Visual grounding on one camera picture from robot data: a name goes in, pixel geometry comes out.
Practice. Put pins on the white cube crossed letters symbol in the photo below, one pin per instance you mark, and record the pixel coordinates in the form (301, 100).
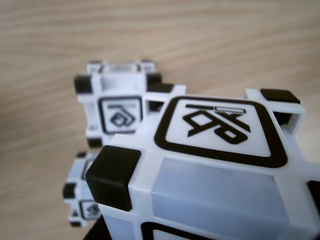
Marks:
(212, 175)

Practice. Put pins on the white cube nested diamonds symbol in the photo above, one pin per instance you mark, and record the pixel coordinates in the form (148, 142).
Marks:
(120, 112)

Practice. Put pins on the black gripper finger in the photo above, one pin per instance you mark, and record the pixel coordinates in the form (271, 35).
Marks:
(97, 231)

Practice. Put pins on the white cube zigzag diamond symbol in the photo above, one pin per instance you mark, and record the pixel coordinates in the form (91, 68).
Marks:
(80, 180)

